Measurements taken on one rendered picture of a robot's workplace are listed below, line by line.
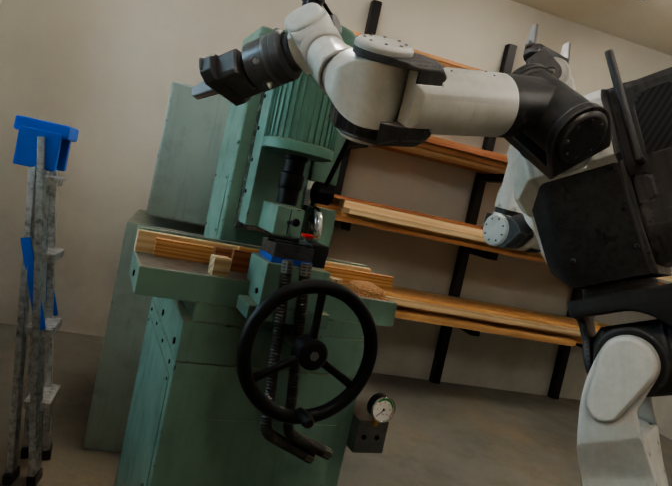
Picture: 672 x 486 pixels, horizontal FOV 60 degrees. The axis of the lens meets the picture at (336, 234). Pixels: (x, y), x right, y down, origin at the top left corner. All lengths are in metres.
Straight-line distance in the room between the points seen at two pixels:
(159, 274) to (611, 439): 0.86
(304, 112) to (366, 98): 0.61
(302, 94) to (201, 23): 2.46
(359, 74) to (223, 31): 3.05
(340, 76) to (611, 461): 0.73
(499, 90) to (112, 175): 3.09
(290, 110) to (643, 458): 0.96
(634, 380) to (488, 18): 3.55
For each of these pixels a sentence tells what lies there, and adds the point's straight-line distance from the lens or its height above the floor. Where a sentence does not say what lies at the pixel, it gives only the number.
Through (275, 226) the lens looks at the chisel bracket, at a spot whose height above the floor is 1.02.
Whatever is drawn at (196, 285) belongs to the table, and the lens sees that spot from 1.25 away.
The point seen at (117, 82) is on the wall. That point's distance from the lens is 3.74.
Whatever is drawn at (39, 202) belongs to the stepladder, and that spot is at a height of 0.91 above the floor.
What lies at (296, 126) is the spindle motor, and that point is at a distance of 1.36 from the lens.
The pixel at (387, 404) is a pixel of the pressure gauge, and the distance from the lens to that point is 1.41.
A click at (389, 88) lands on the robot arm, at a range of 0.76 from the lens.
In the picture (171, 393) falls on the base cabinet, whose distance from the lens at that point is 1.31.
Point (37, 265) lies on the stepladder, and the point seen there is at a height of 0.71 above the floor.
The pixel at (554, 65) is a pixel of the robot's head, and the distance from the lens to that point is 1.13.
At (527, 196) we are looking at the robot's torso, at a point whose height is 1.18.
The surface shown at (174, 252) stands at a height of 0.91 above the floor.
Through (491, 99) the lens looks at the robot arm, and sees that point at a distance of 0.82.
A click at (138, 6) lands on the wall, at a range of 3.81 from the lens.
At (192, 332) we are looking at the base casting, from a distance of 1.27.
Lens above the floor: 1.11
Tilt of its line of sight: 3 degrees down
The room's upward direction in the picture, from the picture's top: 12 degrees clockwise
